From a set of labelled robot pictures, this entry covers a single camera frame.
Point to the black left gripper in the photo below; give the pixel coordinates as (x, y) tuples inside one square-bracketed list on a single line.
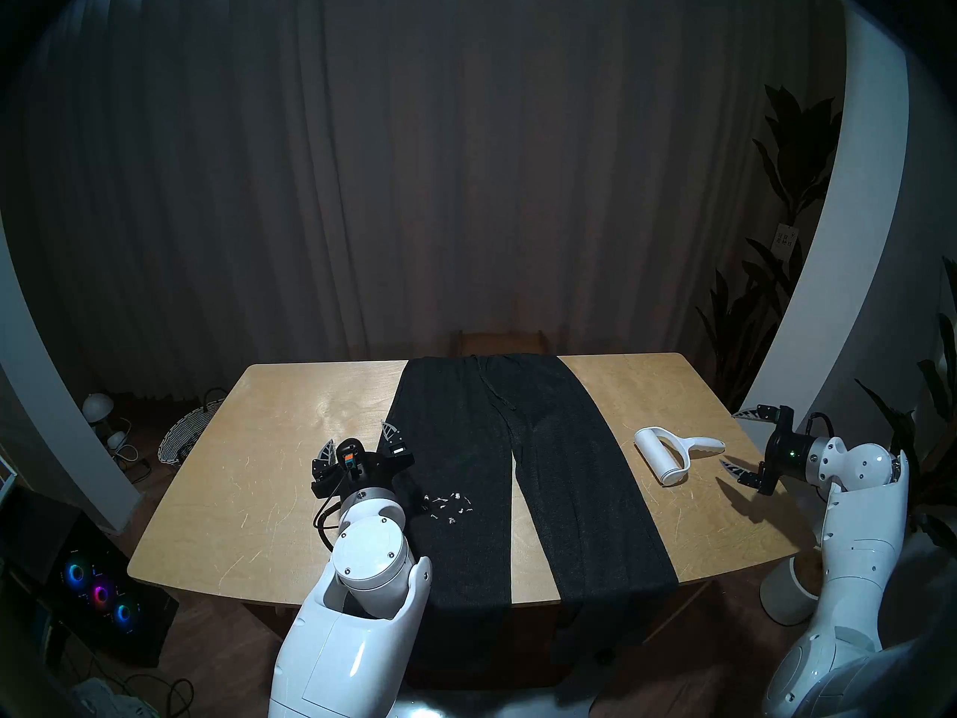
[(374, 477)]

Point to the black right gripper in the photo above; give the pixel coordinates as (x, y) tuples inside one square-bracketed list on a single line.
[(789, 451)]

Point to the white lint roller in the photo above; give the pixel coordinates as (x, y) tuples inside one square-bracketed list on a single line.
[(658, 458)]

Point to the black pants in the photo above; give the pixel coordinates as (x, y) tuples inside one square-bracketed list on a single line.
[(463, 425)]

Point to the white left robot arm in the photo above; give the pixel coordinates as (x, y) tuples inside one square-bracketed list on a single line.
[(359, 649)]

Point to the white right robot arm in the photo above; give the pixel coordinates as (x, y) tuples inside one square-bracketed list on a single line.
[(852, 559)]

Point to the white lint scraps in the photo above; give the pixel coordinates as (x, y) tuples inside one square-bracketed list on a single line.
[(447, 503)]

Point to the white round plant pot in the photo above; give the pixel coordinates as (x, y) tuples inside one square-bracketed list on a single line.
[(785, 597)]

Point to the leafy plant in white pot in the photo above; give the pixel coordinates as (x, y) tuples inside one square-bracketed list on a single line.
[(908, 455)]

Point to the wooden chair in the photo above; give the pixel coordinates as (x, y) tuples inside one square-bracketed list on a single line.
[(499, 342)]

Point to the striped wicker basket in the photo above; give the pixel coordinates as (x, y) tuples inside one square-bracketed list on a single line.
[(183, 440)]

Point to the white mushroom lamp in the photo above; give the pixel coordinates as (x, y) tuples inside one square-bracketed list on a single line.
[(97, 404)]

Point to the grey pleated curtain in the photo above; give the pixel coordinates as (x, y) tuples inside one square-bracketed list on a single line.
[(374, 163)]

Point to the robot torso base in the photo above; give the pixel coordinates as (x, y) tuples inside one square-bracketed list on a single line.
[(493, 707)]

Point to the black computer case RGB fans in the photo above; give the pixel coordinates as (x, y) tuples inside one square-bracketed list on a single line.
[(97, 593)]

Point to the tall dark leafy plant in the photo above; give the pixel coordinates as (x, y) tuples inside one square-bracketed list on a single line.
[(796, 140)]

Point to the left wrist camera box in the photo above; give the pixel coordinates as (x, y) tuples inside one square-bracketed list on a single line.
[(350, 451)]

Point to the white wall tag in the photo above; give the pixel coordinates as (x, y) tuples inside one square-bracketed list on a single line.
[(786, 235)]

